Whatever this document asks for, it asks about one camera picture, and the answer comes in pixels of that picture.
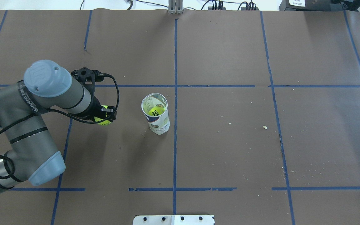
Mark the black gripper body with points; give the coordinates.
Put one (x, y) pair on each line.
(95, 107)

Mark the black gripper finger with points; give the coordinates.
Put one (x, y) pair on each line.
(108, 109)
(110, 118)

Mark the yellow tennis ball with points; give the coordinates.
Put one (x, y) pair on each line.
(100, 117)

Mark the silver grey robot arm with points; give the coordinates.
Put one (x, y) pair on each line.
(27, 149)

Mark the clear tennis ball can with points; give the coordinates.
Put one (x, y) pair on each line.
(161, 124)

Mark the tennis ball inside can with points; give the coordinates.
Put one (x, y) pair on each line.
(156, 111)

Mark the black orange connector block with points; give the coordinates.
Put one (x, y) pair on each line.
(216, 6)

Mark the black computer box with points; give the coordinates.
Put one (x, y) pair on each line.
(310, 5)

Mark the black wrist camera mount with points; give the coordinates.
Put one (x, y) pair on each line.
(87, 78)

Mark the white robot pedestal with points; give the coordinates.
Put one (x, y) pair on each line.
(174, 220)

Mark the aluminium frame post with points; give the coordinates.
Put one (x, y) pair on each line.
(175, 7)

